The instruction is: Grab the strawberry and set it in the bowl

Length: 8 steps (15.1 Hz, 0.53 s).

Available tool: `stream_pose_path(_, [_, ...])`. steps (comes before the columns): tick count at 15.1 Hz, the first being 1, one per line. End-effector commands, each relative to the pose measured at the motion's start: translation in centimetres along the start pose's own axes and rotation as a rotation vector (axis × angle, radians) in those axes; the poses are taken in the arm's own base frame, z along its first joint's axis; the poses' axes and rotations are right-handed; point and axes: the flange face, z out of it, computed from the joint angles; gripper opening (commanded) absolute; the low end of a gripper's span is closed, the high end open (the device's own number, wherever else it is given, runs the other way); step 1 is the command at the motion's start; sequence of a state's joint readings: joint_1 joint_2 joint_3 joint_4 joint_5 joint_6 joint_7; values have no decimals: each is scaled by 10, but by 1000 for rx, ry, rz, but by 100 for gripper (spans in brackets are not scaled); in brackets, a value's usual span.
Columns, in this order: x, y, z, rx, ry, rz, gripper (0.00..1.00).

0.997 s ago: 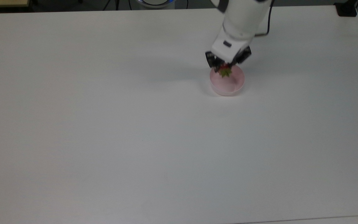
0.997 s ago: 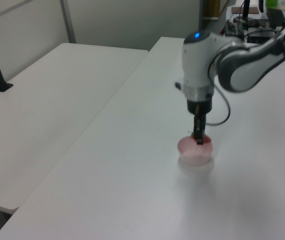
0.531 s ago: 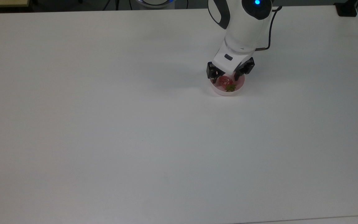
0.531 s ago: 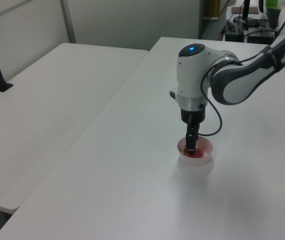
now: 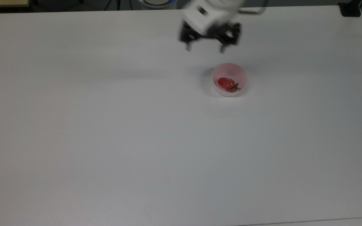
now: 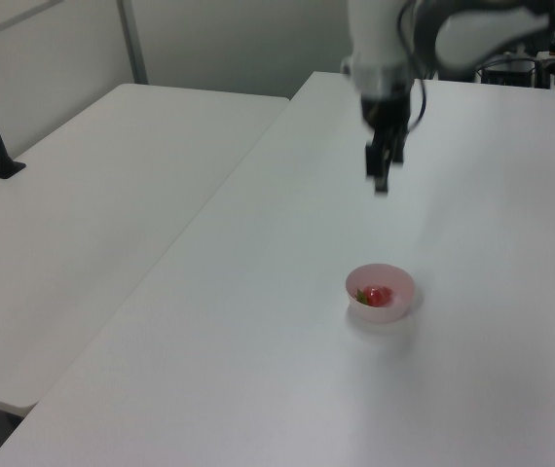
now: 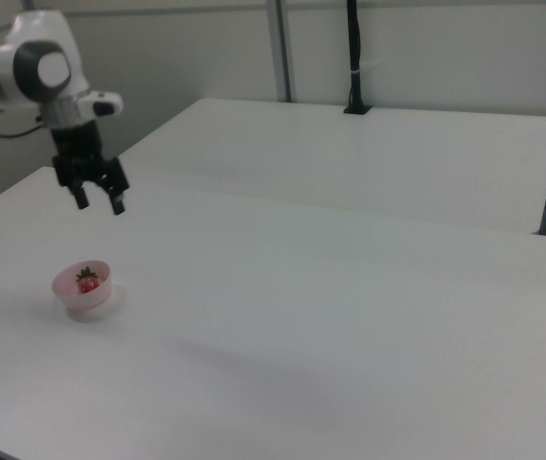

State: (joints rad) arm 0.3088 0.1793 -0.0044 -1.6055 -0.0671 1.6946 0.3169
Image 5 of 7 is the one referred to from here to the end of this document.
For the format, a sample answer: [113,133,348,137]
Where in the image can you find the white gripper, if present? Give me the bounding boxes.
[178,0,242,54]

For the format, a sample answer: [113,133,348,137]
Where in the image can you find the red strawberry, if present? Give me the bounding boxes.
[217,77,241,93]

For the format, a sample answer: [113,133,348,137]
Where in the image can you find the pink plastic bowl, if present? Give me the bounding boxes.
[211,63,248,97]

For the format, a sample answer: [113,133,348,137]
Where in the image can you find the black table clamp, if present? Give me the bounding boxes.
[337,0,362,17]

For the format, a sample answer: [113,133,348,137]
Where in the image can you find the beige table board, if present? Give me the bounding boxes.
[0,0,30,8]

